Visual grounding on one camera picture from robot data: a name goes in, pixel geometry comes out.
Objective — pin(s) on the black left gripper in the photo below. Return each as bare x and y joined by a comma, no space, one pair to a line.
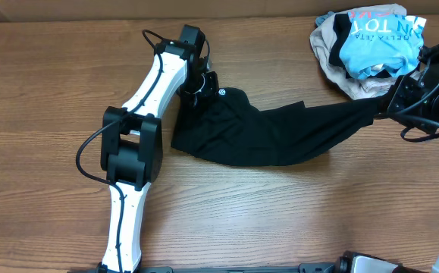
211,87

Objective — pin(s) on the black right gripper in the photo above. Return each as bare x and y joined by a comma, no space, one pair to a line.
402,87

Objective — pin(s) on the black t-shirt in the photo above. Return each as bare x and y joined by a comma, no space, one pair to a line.
225,128

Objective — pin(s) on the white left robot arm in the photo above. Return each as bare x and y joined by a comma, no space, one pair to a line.
132,149

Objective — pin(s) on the beige folded garment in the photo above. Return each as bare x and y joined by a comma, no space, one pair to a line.
322,40

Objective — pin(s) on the light blue printed t-shirt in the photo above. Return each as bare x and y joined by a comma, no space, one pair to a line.
406,40

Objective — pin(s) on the teal garment in pile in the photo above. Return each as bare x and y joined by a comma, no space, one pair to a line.
325,17

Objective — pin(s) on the brown cardboard backboard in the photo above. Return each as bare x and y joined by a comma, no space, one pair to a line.
56,10

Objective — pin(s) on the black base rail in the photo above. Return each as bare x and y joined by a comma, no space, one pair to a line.
349,262

